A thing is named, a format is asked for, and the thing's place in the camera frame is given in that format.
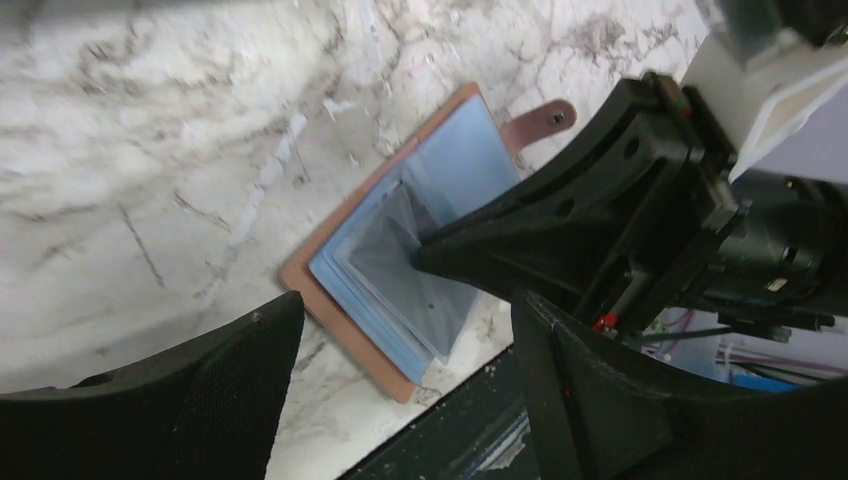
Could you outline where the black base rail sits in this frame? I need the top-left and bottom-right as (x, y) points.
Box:
(340, 348), (540, 479)

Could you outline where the brown leather card holder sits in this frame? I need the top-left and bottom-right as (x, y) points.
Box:
(279, 82), (577, 403)

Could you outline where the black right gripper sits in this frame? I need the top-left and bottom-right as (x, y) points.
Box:
(412, 72), (847, 340)

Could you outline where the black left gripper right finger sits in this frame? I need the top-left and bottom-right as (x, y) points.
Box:
(511, 291), (847, 479)

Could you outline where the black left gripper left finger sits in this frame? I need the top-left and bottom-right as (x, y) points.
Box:
(1, 291), (305, 479)

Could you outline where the blue plastic box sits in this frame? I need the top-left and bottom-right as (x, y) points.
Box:
(729, 375), (800, 393)

